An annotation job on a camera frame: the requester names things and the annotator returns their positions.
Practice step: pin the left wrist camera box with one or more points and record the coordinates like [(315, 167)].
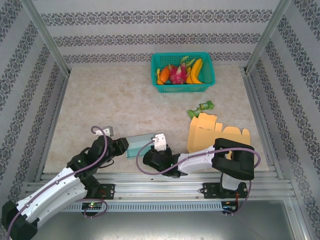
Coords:
[(108, 130)]

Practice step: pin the pink dragon fruit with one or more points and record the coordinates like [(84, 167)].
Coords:
[(178, 73)]

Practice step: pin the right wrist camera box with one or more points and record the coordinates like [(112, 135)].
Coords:
[(160, 141)]

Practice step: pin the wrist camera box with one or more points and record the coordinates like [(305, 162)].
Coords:
[(160, 141), (108, 130)]

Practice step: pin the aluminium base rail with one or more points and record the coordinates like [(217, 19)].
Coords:
[(155, 187)]

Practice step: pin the small circuit board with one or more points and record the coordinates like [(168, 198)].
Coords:
[(92, 205), (230, 205)]

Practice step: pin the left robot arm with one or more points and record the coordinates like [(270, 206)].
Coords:
[(50, 192)]

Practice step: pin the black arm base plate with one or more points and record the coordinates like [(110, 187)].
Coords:
[(208, 190), (107, 191)]

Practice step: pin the orange toy fruit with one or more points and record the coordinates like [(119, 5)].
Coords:
[(165, 75)]

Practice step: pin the green biscuit packet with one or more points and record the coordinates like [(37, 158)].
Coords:
[(195, 113), (206, 105)]

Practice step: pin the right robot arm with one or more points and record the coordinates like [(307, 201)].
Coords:
[(232, 160)]

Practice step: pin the teal plastic basket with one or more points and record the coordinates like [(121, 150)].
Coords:
[(182, 88)]

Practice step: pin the aluminium side rail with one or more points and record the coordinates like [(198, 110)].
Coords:
[(53, 125), (260, 125)]

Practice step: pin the small yellow toy fruit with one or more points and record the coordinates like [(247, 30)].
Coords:
[(158, 75)]

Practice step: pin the yellow banana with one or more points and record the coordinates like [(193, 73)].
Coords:
[(196, 70), (188, 75)]

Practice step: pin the aluminium frame post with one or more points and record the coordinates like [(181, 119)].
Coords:
[(42, 32), (267, 35)]

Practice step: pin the yellow paper box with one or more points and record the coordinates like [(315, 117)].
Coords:
[(202, 137)]

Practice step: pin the light blue paper box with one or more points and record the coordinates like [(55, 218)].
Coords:
[(140, 145)]

